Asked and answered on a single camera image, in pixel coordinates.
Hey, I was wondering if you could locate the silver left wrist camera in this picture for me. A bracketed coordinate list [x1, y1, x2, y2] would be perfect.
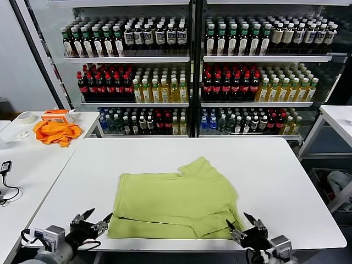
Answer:
[41, 224, 66, 251]

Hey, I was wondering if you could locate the large white table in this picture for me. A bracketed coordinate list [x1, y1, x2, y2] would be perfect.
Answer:
[21, 137, 348, 252]

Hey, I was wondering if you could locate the beige masking tape roll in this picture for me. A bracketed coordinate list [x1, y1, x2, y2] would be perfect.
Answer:
[16, 111, 36, 126]

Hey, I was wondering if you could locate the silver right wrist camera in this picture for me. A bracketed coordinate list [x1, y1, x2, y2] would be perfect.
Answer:
[271, 235, 293, 255]

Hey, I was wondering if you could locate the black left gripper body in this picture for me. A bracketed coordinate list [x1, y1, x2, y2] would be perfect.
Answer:
[69, 221, 101, 245]

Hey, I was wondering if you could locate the black framed glass door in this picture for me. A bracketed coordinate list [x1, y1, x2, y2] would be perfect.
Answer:
[9, 0, 75, 111]

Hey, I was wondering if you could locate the white side table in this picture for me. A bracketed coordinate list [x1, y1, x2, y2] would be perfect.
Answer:
[298, 105, 352, 162]
[0, 145, 79, 264]
[0, 111, 105, 151]

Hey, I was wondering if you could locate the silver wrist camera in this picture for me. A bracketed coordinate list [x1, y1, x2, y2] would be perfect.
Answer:
[271, 235, 293, 255]
[41, 224, 66, 251]

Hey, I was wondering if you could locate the grey crumpled cloth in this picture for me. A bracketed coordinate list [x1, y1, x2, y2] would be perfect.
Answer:
[327, 169, 352, 196]

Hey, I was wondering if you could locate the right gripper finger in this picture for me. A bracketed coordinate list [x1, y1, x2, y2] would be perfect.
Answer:
[225, 218, 246, 243]
[243, 211, 268, 234]

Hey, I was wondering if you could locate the beverage display shelving unit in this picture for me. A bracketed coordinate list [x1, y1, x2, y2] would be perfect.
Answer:
[45, 0, 352, 139]

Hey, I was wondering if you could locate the crumpled orange cloth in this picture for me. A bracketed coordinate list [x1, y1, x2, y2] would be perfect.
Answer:
[32, 120, 83, 149]

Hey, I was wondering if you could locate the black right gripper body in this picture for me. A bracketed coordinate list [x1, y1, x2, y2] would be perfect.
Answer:
[240, 227, 272, 250]

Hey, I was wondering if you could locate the white metal shelf board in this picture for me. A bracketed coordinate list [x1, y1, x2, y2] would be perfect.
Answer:
[80, 102, 190, 108]
[200, 102, 314, 108]
[198, 134, 302, 140]
[46, 0, 191, 6]
[103, 134, 190, 138]
[202, 56, 333, 63]
[63, 56, 190, 64]
[206, 0, 351, 7]

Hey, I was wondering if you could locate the dark bottle beige label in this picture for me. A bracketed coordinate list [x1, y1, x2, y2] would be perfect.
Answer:
[282, 23, 296, 51]
[271, 23, 285, 51]

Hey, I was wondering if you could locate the black plastic crate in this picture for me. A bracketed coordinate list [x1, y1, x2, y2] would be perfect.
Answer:
[307, 167, 352, 213]

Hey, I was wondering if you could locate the dark tea bottle green cap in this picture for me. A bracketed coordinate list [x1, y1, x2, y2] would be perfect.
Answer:
[227, 24, 239, 57]
[113, 25, 125, 58]
[70, 25, 84, 58]
[102, 25, 114, 58]
[206, 24, 217, 57]
[60, 26, 74, 58]
[238, 24, 250, 57]
[91, 25, 104, 58]
[217, 24, 228, 57]
[80, 25, 94, 58]
[260, 24, 272, 57]
[249, 24, 261, 57]

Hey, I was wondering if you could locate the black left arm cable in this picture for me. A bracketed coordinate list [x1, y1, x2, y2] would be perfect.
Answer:
[20, 228, 102, 250]

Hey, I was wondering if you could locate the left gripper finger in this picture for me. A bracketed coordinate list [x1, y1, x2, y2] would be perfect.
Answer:
[70, 207, 96, 229]
[90, 212, 113, 234]

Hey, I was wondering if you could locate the orange and white box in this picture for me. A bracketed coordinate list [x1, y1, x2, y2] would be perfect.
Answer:
[41, 109, 75, 124]

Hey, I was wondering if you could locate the dark bottle blue label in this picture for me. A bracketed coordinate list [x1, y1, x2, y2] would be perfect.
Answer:
[313, 23, 328, 51]
[323, 24, 339, 52]
[134, 24, 145, 51]
[176, 23, 188, 51]
[123, 24, 135, 51]
[166, 23, 177, 51]
[302, 23, 317, 51]
[155, 24, 166, 51]
[292, 23, 306, 51]
[143, 24, 155, 51]

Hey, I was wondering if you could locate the lime green t-shirt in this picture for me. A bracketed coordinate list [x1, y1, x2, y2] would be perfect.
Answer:
[107, 156, 244, 240]

